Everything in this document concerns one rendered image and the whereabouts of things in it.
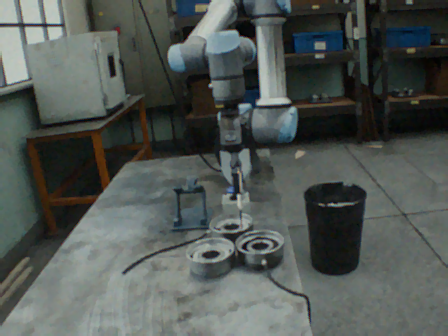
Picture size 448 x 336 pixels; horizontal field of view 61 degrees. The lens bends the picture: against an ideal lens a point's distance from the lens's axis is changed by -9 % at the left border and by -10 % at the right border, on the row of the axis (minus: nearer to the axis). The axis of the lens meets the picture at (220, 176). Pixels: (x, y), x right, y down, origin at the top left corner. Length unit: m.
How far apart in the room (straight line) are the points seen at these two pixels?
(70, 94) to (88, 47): 0.37
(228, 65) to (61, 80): 2.35
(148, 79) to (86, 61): 1.74
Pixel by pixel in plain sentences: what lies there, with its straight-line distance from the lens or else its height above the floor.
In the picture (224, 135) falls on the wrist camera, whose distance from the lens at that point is 0.91.
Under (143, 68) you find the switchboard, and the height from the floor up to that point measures 1.01.
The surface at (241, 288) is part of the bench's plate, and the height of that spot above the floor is 0.80.
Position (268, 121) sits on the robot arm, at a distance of 1.35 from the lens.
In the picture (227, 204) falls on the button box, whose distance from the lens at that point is 1.11.
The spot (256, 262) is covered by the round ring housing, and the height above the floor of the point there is 0.82.
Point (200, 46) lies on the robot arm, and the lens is 1.07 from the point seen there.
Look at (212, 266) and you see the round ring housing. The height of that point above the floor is 0.83.
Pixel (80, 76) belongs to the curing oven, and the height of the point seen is 1.13.
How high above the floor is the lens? 1.28
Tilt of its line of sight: 19 degrees down
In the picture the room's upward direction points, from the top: 7 degrees counter-clockwise
